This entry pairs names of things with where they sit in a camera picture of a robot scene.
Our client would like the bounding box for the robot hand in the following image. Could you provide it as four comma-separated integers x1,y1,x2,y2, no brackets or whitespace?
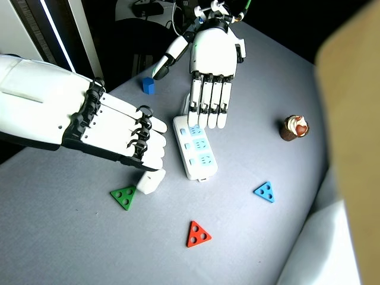
0,54,169,173
151,25,247,130

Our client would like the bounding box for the white power strip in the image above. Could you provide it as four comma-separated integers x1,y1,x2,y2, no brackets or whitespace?
172,115,219,182

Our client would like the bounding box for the white plug adapter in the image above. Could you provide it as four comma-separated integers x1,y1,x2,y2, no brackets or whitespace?
135,169,166,195

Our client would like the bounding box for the black device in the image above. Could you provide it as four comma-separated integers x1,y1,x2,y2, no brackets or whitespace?
132,2,164,17

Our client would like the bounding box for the toy chocolate cupcake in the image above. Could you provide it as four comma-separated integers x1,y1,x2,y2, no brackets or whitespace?
279,115,310,142

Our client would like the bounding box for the green triangle block with holes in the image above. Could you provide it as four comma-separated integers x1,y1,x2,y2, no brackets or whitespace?
109,185,137,211

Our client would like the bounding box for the grey tablecloth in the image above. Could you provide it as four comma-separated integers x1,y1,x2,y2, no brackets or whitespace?
0,20,330,285

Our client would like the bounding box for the blue triangle block with holes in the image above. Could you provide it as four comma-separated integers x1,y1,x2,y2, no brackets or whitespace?
253,181,276,204

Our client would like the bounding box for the beige blurry panel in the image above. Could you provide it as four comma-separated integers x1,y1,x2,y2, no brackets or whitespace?
314,0,380,285

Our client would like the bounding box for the red triangle block with holes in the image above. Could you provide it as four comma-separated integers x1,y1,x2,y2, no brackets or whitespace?
186,220,213,248

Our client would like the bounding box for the white power strip cable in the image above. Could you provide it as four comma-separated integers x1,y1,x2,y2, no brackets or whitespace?
179,92,192,118

